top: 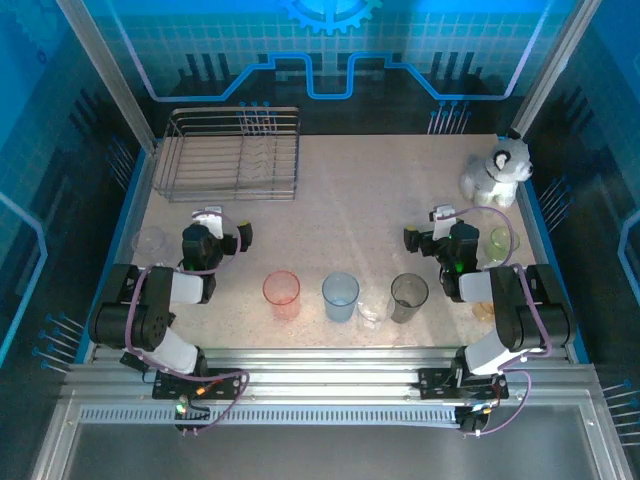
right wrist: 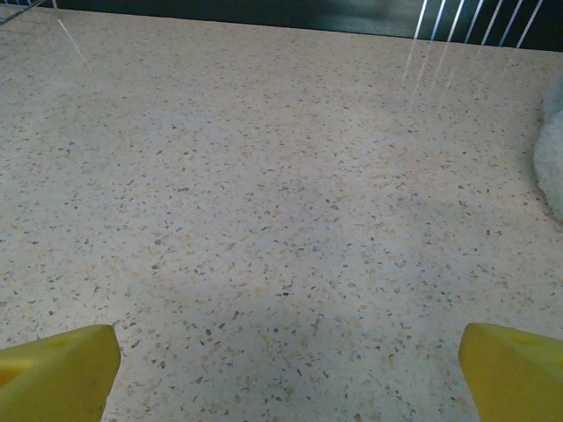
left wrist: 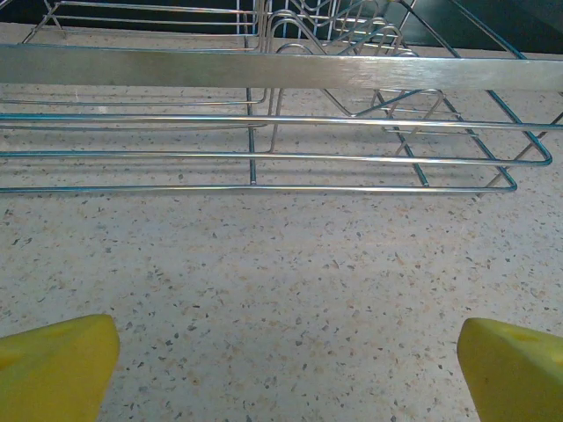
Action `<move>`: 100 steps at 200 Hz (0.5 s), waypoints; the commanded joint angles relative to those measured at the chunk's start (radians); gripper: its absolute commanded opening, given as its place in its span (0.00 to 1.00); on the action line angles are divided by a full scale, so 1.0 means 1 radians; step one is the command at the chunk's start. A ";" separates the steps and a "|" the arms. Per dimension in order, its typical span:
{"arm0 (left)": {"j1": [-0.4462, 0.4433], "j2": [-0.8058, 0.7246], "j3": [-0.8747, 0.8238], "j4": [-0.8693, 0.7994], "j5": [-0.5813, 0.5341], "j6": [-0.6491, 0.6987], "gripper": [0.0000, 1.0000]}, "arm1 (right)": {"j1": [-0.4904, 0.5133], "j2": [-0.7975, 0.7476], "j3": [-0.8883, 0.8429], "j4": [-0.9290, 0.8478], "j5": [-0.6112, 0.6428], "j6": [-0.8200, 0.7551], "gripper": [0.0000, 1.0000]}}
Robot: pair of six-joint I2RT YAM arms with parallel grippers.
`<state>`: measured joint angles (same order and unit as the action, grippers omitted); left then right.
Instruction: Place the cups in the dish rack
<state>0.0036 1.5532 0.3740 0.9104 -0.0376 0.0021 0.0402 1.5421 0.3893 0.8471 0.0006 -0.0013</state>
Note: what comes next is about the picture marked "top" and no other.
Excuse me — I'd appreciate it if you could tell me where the clear plastic cup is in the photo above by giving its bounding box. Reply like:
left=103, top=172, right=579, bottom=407
left=355, top=291, right=395, bottom=332
left=130, top=225, right=168, bottom=257

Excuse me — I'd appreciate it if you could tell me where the smoke grey plastic cup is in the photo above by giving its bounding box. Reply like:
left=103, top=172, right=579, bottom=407
left=389, top=272, right=430, bottom=325

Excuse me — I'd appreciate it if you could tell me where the red translucent plastic cup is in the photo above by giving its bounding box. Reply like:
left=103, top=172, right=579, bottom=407
left=262, top=270, right=302, bottom=321

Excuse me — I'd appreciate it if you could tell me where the chrome wire dish rack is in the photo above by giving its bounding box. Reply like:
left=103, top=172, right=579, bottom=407
left=151, top=105, right=301, bottom=203

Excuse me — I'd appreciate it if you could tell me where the blue translucent plastic cup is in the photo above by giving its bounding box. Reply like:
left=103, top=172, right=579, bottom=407
left=321, top=271, right=361, bottom=323

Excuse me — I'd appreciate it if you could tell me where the green translucent plastic cup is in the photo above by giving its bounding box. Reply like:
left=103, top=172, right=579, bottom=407
left=488, top=226, right=522, bottom=267

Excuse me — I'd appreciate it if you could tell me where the grey white plush dog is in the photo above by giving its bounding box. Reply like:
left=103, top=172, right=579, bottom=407
left=459, top=130, right=534, bottom=209

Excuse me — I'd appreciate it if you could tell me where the steel bench panel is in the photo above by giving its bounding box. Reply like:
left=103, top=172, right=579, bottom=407
left=29, top=399, right=634, bottom=480

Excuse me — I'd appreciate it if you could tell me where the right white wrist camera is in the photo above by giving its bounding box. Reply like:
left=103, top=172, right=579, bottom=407
left=429, top=203, right=459, bottom=240

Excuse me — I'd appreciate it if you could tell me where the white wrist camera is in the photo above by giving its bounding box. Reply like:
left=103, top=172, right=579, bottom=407
left=429, top=203, right=459, bottom=240
left=192, top=203, right=225, bottom=240

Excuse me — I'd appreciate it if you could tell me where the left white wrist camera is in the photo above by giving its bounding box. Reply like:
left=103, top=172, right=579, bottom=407
left=192, top=203, right=225, bottom=240

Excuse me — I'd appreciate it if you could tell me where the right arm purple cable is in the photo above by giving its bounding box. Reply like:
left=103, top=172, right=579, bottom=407
left=457, top=205, right=554, bottom=439

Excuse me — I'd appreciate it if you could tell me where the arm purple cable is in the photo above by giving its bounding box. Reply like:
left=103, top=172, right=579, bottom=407
left=457, top=205, right=554, bottom=439
left=121, top=209, right=251, bottom=435

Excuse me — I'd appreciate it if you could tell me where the aluminium side rail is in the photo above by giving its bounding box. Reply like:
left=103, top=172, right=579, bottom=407
left=84, top=142, right=160, bottom=364

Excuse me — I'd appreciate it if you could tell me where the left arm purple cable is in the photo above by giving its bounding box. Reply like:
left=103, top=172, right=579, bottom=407
left=121, top=209, right=251, bottom=435

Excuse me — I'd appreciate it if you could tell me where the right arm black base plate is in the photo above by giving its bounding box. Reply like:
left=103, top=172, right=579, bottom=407
left=418, top=367, right=510, bottom=401

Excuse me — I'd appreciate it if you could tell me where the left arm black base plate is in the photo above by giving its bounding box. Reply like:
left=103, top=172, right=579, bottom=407
left=152, top=368, right=245, bottom=401

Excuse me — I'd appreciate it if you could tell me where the aluminium frame cross rail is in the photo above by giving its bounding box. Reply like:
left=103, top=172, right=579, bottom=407
left=62, top=347, right=599, bottom=401

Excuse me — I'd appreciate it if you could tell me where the slotted grey cable duct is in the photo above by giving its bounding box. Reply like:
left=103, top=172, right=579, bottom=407
left=78, top=407, right=464, bottom=427

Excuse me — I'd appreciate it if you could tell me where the aluminium frame post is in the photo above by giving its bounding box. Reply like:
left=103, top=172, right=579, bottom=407
left=512, top=0, right=599, bottom=139
left=55, top=0, right=157, bottom=154

